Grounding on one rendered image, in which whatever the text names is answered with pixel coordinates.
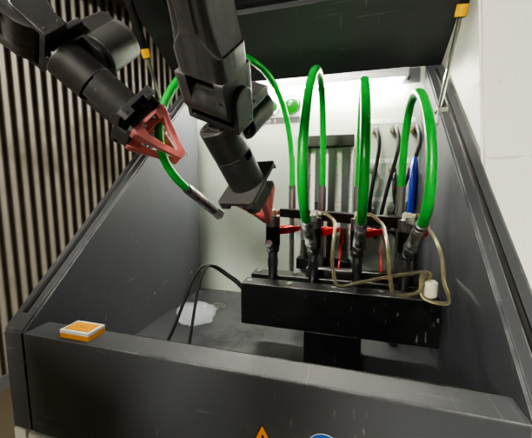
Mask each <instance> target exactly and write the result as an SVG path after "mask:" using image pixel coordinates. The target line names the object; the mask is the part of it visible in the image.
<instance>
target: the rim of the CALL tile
mask: <svg viewBox="0 0 532 438"><path fill-rule="evenodd" d="M76 322H84V321H76ZM73 323H75V322H73ZM73 323H71V324H73ZM86 323H92V324H97V325H101V326H99V327H97V328H94V329H93V330H91V331H90V332H88V333H87V332H82V331H76V330H71V329H66V328H67V327H69V326H70V325H71V324H70V325H68V326H66V327H64V328H61V329H60V333H65V334H71V335H80V336H85V337H89V336H91V335H93V334H95V333H96V332H98V331H99V330H101V329H103V328H105V324H100V323H94V322H86Z"/></svg>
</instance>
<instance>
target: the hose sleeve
mask: <svg viewBox="0 0 532 438"><path fill-rule="evenodd" d="M188 185H189V187H188V188H187V189H186V190H183V192H184V193H185V194H186V195H187V196H189V197H190V198H191V199H193V200H194V201H195V202H197V203H198V204H199V205H201V206H202V207H203V208H204V209H206V210H207V211H208V212H210V213H211V215H214V214H216V213H217V211H218V207H217V206H216V205H215V204H214V203H213V202H212V201H210V200H209V199H208V198H207V197H205V196H204V195H203V194H202V193H200V192H199V191H198V190H197V189H196V188H195V187H193V186H192V185H191V184H189V183H188Z"/></svg>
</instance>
